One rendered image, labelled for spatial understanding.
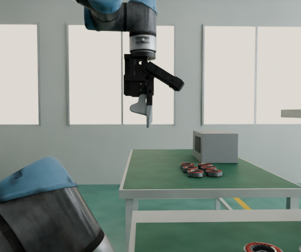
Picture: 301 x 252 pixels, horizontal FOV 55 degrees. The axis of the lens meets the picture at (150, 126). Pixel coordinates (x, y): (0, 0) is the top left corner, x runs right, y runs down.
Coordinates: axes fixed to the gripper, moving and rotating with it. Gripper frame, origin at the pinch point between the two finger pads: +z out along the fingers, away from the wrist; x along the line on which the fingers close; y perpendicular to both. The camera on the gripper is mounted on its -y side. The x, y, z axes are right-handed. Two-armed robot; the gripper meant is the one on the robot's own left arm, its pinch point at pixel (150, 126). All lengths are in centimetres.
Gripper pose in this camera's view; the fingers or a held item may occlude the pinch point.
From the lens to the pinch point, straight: 81.1
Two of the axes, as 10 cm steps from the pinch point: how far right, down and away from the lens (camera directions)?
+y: -10.0, 0.0, 0.0
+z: 0.0, 10.0, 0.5
